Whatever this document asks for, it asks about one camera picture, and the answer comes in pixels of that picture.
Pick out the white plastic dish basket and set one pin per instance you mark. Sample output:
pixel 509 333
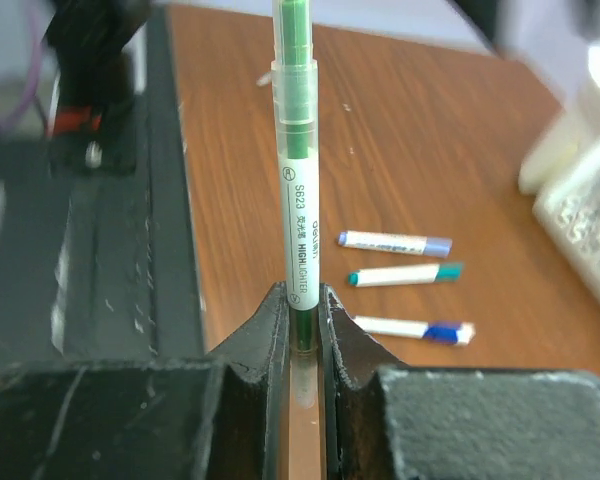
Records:
pixel 562 172

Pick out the white pen with dark-blue tip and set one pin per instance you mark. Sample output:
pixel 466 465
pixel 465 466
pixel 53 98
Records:
pixel 392 327

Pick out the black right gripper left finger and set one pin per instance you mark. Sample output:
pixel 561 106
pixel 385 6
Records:
pixel 251 424

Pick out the light blue pen cap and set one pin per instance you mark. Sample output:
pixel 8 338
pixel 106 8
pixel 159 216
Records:
pixel 437 247

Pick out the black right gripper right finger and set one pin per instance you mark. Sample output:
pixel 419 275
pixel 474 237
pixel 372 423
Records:
pixel 354 404

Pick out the blue and white pen cap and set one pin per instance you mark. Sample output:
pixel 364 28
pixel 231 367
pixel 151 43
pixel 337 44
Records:
pixel 450 334

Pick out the white pen with blue end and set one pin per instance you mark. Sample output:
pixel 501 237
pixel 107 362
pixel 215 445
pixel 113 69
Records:
pixel 382 242

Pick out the teal pen cap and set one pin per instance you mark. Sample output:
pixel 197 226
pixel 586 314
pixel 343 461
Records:
pixel 449 272

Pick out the grey green pen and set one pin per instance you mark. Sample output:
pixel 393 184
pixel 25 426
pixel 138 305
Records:
pixel 295 97

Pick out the white pen with teal tip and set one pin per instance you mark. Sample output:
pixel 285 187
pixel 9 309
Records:
pixel 394 276

